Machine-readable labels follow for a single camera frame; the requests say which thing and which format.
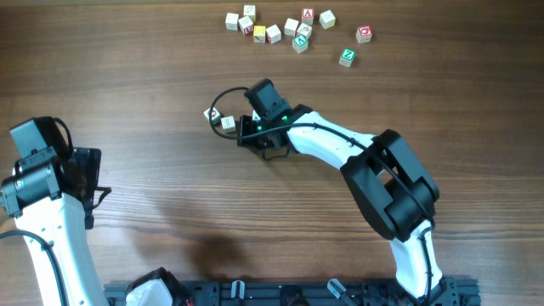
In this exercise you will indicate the red letter O block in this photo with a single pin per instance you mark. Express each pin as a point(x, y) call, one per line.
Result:
point(364, 34)

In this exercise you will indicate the yellow top wooden block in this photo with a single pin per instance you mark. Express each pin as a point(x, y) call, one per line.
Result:
point(259, 34)

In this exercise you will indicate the wooden block top left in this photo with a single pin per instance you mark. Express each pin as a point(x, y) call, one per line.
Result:
point(250, 11)

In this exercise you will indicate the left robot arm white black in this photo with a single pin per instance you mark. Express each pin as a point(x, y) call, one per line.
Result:
point(56, 237)

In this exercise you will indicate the wooden block red sides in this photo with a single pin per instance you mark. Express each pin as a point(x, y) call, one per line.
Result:
point(228, 124)

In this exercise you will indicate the wooden block drawing top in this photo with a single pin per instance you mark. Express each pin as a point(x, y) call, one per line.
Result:
point(304, 30)

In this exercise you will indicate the green letter Z block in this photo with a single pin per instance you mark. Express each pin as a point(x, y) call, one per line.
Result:
point(347, 57)

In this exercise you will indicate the plain wooden block far left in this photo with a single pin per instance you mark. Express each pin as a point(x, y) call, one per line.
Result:
point(231, 21)

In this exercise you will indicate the red letter A block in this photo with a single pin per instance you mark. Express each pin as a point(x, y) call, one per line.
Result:
point(307, 16)

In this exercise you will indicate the soccer ball wooden block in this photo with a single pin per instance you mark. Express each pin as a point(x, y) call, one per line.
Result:
point(212, 115)

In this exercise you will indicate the wooden block red side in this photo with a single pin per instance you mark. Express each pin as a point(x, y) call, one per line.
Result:
point(246, 25)

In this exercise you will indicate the plain wooden block centre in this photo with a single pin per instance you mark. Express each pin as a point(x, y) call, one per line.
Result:
point(290, 27)

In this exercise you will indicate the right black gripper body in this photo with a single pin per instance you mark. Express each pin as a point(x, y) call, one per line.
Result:
point(248, 124)

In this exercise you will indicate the green letter A block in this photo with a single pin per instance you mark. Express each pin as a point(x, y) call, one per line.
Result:
point(300, 44)

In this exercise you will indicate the plain wooden block right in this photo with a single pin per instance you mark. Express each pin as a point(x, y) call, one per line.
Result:
point(327, 19)

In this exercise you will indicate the plain wooden block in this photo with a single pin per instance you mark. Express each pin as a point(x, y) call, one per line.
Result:
point(290, 27)
point(231, 21)
point(327, 19)

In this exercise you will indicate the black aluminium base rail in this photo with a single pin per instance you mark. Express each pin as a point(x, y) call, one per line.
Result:
point(449, 292)

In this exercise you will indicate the wooden block red edge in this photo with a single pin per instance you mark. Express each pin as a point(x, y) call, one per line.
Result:
point(273, 34)

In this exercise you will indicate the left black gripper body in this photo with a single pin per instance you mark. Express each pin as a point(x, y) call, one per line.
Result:
point(89, 178)

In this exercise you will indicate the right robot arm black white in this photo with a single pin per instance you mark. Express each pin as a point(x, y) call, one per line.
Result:
point(393, 191)

